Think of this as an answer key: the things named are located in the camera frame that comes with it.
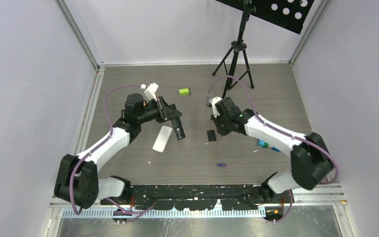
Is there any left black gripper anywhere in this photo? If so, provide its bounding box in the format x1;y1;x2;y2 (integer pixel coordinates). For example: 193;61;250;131
137;96;181;124

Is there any black remote control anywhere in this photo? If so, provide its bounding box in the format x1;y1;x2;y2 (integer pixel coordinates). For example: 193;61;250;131
171;117;186;141

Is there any black battery cover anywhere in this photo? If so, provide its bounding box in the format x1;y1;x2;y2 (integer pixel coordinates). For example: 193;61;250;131
206;130;217;142

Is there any white remote control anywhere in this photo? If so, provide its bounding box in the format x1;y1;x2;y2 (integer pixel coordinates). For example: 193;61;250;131
152;126;172;153

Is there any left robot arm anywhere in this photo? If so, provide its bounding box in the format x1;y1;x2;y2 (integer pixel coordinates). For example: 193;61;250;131
54;93;185;209

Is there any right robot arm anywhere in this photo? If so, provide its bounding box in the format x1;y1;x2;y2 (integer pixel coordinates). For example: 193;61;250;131
207;97;335;203

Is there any blue green lego block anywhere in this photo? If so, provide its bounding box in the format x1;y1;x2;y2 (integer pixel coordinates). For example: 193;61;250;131
258;139;280;152

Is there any black tripod stand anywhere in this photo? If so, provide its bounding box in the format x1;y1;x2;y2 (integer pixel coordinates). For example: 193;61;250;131
212;0;256;98

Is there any black perforated board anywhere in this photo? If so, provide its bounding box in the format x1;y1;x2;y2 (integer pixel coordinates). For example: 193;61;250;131
218;0;314;34

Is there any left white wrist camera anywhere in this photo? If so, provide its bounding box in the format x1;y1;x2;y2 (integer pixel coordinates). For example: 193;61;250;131
140;82;159;101

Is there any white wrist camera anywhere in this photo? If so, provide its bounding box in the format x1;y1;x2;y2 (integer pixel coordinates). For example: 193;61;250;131
206;97;222;118
140;82;159;101

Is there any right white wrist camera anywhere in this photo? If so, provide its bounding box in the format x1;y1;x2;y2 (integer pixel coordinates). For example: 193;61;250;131
206;97;222;118

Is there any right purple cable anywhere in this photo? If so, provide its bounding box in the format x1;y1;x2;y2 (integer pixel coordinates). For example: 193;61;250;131
207;75;340;223

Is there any purple cable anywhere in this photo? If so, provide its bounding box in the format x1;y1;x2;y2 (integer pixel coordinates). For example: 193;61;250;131
69;84;146;223
207;75;340;223

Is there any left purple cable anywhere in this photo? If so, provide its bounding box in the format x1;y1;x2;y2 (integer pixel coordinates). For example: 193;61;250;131
69;84;146;223

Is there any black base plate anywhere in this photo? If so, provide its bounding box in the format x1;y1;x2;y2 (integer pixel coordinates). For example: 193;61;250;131
111;184;291;211

